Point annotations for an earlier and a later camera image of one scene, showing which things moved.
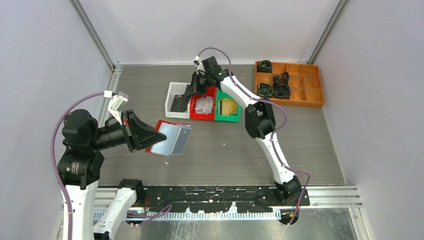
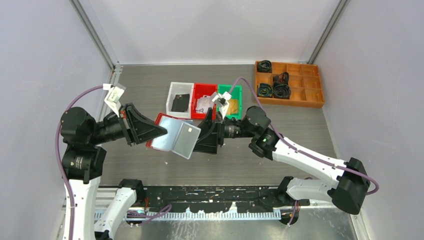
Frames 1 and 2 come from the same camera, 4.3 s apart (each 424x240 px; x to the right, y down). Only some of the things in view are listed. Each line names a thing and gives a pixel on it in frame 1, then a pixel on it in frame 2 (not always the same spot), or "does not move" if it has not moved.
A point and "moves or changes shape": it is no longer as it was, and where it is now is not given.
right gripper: (195, 88) to (211, 134)
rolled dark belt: (265, 90) does not move
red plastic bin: (211, 91) does not move
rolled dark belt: (282, 78) does not move
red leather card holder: (177, 135) moves or changes shape
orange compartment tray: (304, 80) does not move
